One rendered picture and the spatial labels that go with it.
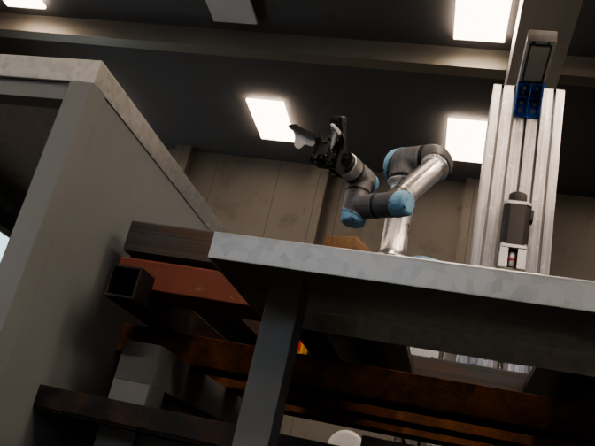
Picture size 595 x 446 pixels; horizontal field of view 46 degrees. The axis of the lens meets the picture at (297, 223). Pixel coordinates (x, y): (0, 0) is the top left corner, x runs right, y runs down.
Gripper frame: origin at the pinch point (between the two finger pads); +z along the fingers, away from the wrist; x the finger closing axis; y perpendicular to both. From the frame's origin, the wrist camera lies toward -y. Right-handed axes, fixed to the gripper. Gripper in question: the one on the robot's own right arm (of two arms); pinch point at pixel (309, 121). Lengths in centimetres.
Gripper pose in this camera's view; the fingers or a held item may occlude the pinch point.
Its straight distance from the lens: 195.6
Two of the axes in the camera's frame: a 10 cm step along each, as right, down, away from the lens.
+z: -5.6, -4.1, -7.2
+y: -3.1, 9.1, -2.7
